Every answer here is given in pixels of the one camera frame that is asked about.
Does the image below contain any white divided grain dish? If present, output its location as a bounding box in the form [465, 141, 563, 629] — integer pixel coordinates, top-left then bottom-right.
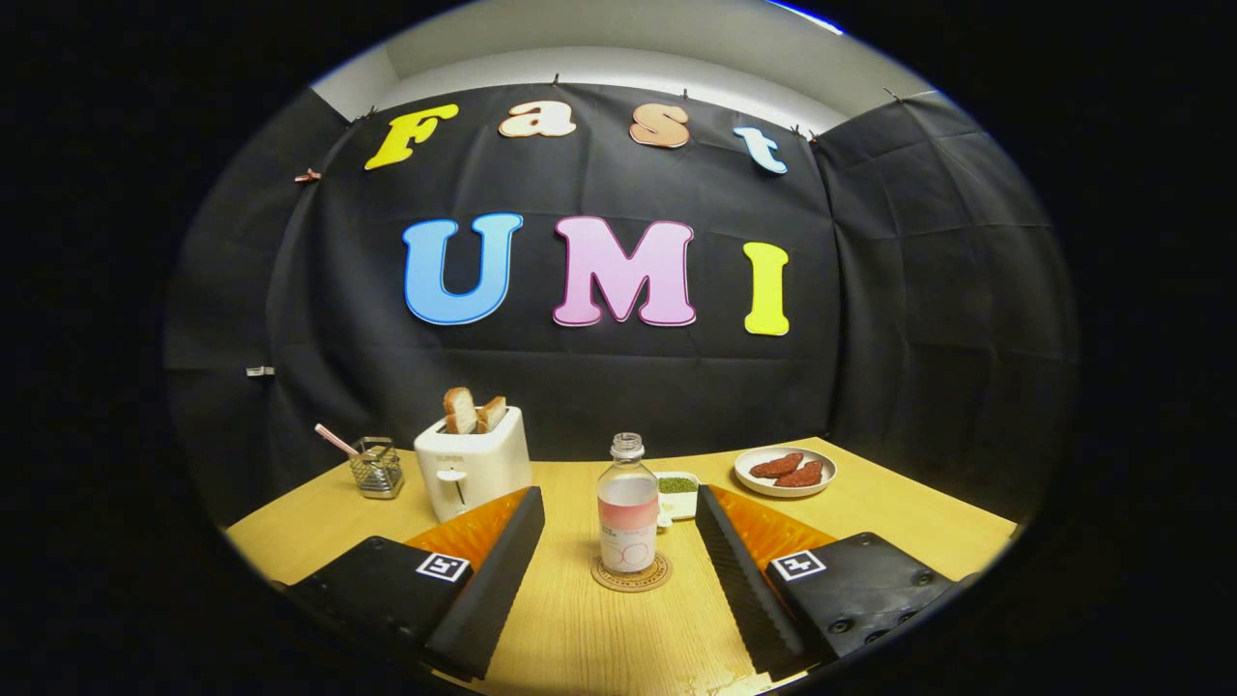
[653, 471, 701, 529]

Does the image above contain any round cork coaster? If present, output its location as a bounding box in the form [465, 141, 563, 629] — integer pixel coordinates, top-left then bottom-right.
[590, 551, 674, 594]

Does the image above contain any wooden table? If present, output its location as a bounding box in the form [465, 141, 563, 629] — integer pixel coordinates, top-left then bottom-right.
[224, 437, 1021, 696]

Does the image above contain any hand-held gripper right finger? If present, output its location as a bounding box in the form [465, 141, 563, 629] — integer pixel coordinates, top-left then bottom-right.
[694, 483, 967, 682]

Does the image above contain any clear glass juice bottle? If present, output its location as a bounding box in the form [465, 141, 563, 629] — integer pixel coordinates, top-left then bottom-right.
[596, 432, 660, 575]

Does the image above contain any black backdrop cloth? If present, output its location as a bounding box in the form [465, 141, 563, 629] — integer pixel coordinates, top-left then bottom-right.
[164, 82, 1079, 528]

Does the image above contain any wire mesh holder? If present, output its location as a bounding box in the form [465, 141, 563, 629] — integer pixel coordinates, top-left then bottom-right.
[349, 437, 406, 500]

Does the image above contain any white toaster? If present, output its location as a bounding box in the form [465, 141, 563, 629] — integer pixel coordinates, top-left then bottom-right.
[414, 406, 533, 524]

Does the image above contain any white round plate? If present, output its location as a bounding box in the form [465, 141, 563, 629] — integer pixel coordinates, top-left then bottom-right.
[734, 446, 838, 499]

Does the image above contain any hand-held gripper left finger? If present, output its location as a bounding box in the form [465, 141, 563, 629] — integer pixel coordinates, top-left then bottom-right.
[285, 486, 547, 682]

